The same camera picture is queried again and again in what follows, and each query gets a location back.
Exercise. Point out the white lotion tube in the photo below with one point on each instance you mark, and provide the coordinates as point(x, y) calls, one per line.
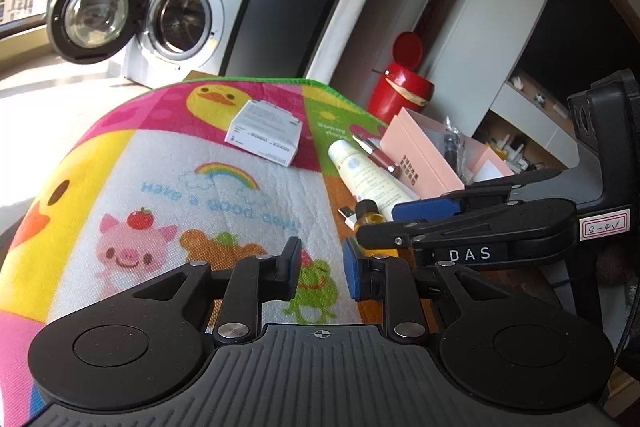
point(367, 179)

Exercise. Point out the white carton with label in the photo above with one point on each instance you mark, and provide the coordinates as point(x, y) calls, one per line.
point(265, 132)

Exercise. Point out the clear bag of black parts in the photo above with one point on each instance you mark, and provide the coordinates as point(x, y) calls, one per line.
point(456, 147)

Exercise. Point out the pink cardboard box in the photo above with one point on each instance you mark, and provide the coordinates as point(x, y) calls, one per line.
point(425, 157)

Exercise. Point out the colourful cartoon play mat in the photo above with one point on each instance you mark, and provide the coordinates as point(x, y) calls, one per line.
point(150, 187)

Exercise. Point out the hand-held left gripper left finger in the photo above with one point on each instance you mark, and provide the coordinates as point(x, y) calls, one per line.
point(295, 259)

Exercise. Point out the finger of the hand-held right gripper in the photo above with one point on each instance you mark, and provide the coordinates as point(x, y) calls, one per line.
point(390, 234)
point(425, 209)

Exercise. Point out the amber glass bottle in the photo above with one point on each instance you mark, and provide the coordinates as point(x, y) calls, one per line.
point(370, 217)

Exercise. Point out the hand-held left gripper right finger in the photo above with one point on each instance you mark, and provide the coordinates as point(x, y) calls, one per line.
point(352, 269)

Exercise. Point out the black television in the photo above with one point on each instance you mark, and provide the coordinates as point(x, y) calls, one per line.
point(580, 32)

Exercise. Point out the pink lip gloss tube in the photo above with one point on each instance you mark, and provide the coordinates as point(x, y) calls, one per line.
point(380, 157)

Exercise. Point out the white television cabinet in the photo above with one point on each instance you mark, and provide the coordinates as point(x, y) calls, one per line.
point(530, 127)

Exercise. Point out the red trash bin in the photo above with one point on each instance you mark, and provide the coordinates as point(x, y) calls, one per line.
point(400, 87)

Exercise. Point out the small usb adapter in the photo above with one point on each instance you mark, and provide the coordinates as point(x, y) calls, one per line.
point(345, 213)

